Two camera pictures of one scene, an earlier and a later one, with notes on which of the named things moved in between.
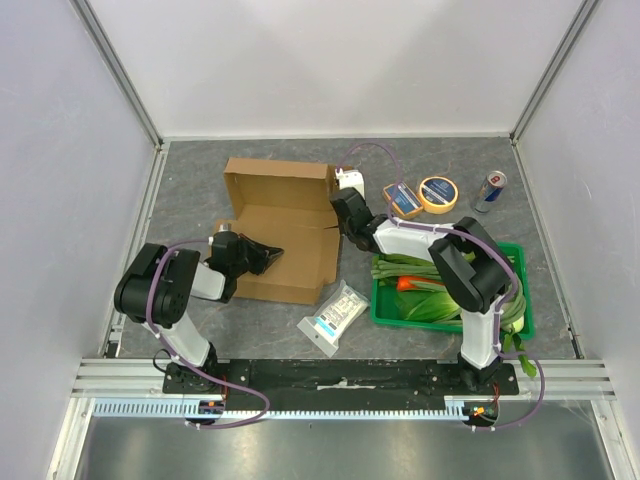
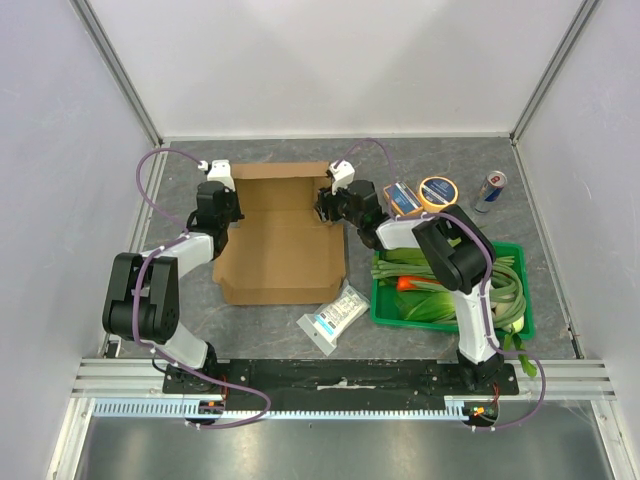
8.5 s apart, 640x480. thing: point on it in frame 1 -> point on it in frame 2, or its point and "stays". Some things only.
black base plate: (337, 379) stays
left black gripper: (264, 255) -> (237, 215)
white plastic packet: (338, 310) stays
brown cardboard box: (286, 205) stays
